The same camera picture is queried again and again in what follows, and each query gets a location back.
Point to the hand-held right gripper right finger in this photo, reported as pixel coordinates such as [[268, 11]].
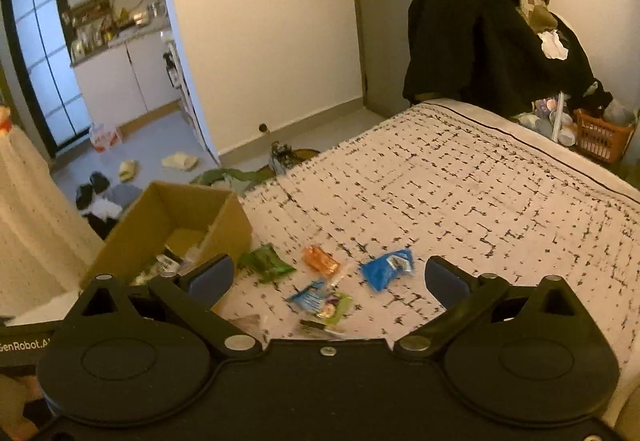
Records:
[[445, 286]]

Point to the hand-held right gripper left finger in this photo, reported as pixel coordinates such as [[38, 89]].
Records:
[[212, 278]]

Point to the brown cardboard box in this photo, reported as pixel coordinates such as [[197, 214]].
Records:
[[230, 226]]

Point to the light blue snack packet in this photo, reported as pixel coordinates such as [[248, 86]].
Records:
[[309, 295]]

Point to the green cartoon snack packet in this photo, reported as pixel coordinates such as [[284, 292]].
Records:
[[336, 307]]

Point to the orange snack packet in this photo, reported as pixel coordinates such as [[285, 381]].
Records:
[[322, 261]]

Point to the white black printed blanket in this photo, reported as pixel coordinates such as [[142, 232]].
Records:
[[450, 196]]

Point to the green cartoon floor mat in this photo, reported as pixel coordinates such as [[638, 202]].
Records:
[[225, 180]]

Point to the pale yellow slipper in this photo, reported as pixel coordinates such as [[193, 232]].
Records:
[[181, 161], [127, 170]]

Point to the cream dotted cloth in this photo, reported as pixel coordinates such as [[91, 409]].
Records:
[[35, 221]]

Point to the dark clothes pile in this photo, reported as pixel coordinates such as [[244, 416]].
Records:
[[107, 208]]

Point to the grey shoes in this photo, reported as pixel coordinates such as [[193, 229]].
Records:
[[282, 157]]

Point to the black slipper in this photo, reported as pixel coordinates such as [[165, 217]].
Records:
[[84, 196], [100, 181]]

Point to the red white plastic bag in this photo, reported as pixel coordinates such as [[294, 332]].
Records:
[[106, 137]]

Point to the cluster of small containers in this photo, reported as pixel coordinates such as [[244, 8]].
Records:
[[550, 118]]

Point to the white shelf rack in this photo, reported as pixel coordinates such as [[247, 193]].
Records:
[[179, 71]]

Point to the orange plastic basket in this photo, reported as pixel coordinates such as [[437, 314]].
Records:
[[600, 138]]

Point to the white kitchen cabinet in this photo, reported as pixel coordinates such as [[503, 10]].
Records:
[[135, 76]]

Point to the black coat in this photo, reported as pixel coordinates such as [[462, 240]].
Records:
[[475, 46]]

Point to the grey door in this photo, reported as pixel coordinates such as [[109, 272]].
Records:
[[385, 21]]

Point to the black framed glass door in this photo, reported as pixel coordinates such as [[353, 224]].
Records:
[[45, 61]]

